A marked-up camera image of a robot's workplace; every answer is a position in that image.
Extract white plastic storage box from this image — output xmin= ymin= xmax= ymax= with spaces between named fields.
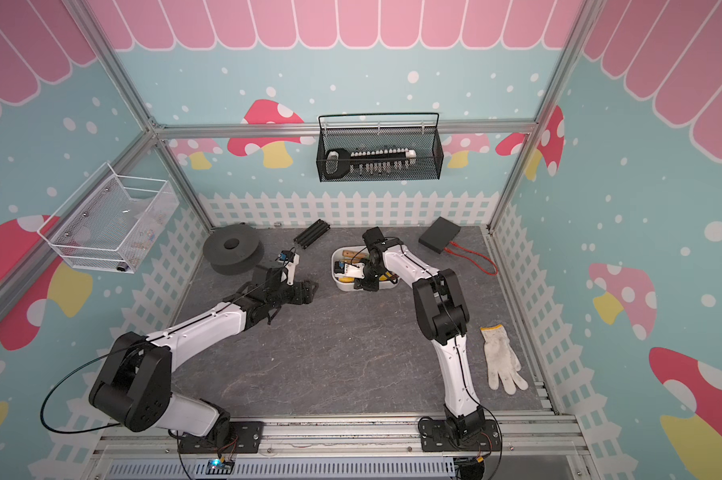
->
xmin=331 ymin=246 xmax=400 ymax=292

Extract small green circuit board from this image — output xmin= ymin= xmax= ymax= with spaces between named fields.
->
xmin=205 ymin=459 xmax=235 ymax=476

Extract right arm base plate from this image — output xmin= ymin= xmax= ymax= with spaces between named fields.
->
xmin=417 ymin=416 xmax=501 ymax=454

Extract dark grey foam roll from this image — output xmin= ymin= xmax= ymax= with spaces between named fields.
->
xmin=203 ymin=224 xmax=265 ymax=276

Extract light green shovel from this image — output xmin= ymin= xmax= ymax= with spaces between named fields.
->
xmin=341 ymin=249 xmax=368 ymax=264

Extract red cable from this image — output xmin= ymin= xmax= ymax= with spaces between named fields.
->
xmin=444 ymin=240 xmax=500 ymax=277

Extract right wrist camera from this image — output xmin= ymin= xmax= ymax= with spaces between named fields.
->
xmin=362 ymin=227 xmax=387 ymax=253

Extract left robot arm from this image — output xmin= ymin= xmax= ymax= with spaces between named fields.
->
xmin=89 ymin=263 xmax=318 ymax=446

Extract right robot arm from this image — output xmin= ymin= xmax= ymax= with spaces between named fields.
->
xmin=357 ymin=227 xmax=502 ymax=451

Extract black socket bit holder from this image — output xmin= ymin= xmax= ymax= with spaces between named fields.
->
xmin=323 ymin=148 xmax=417 ymax=180

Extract black flat box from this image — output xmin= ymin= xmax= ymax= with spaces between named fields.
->
xmin=418 ymin=217 xmax=461 ymax=254

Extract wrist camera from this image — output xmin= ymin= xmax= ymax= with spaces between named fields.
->
xmin=362 ymin=227 xmax=387 ymax=253
xmin=276 ymin=248 xmax=299 ymax=286

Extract black mesh wall basket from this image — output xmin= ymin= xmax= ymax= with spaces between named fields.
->
xmin=316 ymin=112 xmax=444 ymax=182

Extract white work glove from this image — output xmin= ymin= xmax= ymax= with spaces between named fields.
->
xmin=481 ymin=325 xmax=529 ymax=395

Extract white wire wall basket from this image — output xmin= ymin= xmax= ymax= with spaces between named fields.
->
xmin=37 ymin=163 xmax=180 ymax=274

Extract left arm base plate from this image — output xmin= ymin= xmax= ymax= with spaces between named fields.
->
xmin=178 ymin=421 xmax=265 ymax=455

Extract grey slotted cable duct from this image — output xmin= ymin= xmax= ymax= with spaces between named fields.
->
xmin=100 ymin=457 xmax=457 ymax=479

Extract black ribbed bar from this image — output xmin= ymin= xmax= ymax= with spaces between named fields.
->
xmin=293 ymin=219 xmax=331 ymax=249

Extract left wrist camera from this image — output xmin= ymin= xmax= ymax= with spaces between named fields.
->
xmin=276 ymin=248 xmax=299 ymax=286

